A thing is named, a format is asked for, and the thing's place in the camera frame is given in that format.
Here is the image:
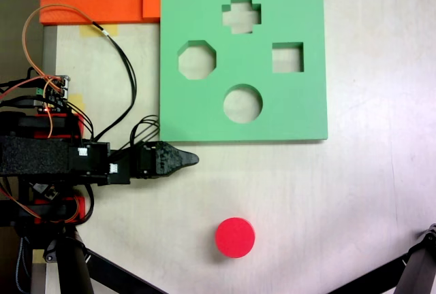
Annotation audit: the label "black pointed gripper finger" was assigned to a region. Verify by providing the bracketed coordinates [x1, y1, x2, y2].
[166, 142, 200, 176]

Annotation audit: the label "red cylinder block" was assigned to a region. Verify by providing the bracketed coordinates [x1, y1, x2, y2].
[215, 217, 256, 259]

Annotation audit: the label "green shape sorter board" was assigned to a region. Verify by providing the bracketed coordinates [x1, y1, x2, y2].
[158, 0, 330, 144]

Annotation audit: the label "red base clamp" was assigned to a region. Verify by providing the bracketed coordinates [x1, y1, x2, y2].
[32, 112, 85, 139]
[30, 195, 86, 224]

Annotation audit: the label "black tripod leg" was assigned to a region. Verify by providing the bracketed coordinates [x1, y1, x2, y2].
[326, 223, 436, 294]
[42, 234, 170, 294]

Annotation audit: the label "black gripper motor cables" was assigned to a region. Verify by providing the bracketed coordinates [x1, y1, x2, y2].
[130, 114, 161, 150]

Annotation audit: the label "black cable with white marker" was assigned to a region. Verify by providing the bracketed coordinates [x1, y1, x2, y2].
[91, 20, 138, 141]

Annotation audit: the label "circuit board with wires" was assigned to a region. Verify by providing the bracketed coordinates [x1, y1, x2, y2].
[35, 74, 72, 114]

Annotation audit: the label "thin orange wire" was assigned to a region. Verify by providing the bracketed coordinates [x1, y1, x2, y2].
[21, 3, 96, 82]

